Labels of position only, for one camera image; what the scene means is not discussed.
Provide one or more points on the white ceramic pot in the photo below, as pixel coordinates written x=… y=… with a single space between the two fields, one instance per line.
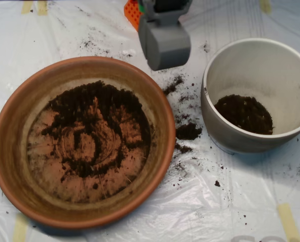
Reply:
x=240 y=143

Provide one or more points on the large spilled soil clump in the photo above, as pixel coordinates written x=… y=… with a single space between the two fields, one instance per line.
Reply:
x=189 y=131

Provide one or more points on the elongated spilled soil clump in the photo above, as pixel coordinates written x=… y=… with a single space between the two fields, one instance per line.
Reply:
x=172 y=87

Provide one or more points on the dark soil heap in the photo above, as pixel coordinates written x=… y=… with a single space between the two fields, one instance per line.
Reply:
x=245 y=116

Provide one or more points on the tiny spilled soil clod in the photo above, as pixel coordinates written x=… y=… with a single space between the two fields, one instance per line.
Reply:
x=217 y=183

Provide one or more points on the beige masking tape strip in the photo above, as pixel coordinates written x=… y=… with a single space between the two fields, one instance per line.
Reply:
x=288 y=221
x=42 y=8
x=265 y=6
x=26 y=7
x=20 y=229

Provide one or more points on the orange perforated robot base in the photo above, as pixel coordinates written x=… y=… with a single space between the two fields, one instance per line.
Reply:
x=132 y=15

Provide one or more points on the clear plastic cover sheet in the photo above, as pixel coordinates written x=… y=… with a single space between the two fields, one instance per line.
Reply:
x=215 y=206

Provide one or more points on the flat spilled soil clump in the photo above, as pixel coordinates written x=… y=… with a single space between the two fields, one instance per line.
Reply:
x=184 y=148

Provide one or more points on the dark soil pile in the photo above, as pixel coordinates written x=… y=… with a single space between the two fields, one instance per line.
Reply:
x=107 y=100

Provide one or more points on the terracotta clay bowl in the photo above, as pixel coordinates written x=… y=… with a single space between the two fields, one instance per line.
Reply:
x=14 y=151

